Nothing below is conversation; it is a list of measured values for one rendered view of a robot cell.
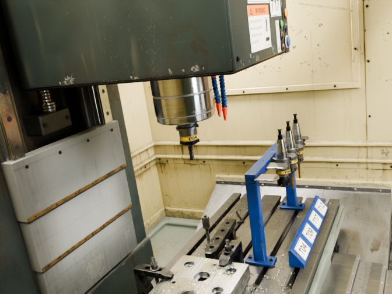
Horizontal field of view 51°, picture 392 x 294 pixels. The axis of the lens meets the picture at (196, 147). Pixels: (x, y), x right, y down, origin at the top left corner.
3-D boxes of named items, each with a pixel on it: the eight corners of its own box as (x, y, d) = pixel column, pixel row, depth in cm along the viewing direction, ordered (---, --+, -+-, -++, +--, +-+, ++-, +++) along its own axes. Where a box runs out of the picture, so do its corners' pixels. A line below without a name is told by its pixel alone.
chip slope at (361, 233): (391, 237, 196) (391, 187, 189) (381, 340, 137) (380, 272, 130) (221, 221, 238) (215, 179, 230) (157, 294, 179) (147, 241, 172)
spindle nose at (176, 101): (179, 111, 121) (172, 70, 117) (226, 111, 112) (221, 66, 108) (144, 125, 108) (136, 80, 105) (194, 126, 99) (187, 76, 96)
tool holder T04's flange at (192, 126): (185, 124, 115) (183, 116, 114) (203, 125, 111) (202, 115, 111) (171, 130, 110) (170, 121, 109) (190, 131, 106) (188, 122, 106)
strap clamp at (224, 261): (245, 269, 138) (240, 229, 134) (230, 293, 127) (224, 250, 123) (235, 268, 140) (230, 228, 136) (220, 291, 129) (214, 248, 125)
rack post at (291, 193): (305, 205, 179) (300, 140, 171) (302, 210, 174) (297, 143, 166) (282, 203, 183) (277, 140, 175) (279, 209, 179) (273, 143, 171)
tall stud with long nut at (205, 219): (214, 244, 157) (209, 213, 154) (210, 248, 155) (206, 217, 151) (207, 243, 159) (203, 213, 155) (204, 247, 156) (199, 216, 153)
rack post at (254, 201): (276, 259, 142) (269, 179, 134) (272, 268, 137) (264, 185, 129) (249, 255, 146) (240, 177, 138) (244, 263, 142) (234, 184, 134)
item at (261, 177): (281, 176, 131) (280, 174, 131) (276, 182, 127) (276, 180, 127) (260, 175, 135) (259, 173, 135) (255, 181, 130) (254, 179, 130)
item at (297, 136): (293, 137, 166) (292, 121, 164) (304, 137, 163) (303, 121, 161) (289, 140, 162) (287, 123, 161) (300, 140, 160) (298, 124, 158)
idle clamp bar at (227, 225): (238, 232, 163) (236, 218, 161) (217, 270, 140) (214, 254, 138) (226, 232, 165) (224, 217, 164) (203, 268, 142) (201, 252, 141)
